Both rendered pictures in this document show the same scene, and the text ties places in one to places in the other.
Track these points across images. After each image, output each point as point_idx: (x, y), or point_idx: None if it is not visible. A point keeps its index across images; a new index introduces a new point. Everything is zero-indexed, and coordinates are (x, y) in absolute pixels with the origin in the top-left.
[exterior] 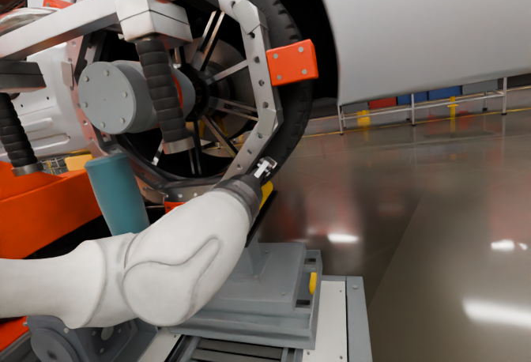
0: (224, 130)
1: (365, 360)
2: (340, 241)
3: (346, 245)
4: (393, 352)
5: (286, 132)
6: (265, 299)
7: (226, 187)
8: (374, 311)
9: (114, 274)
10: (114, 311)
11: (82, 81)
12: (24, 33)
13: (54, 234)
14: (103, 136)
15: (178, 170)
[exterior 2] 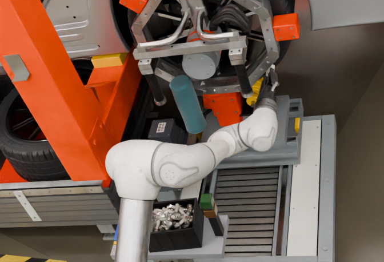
0: None
1: (330, 164)
2: (319, 79)
3: (325, 83)
4: (350, 159)
5: (280, 50)
6: None
7: (266, 104)
8: (342, 137)
9: (236, 141)
10: (238, 151)
11: (187, 59)
12: (171, 51)
13: (125, 120)
14: None
15: None
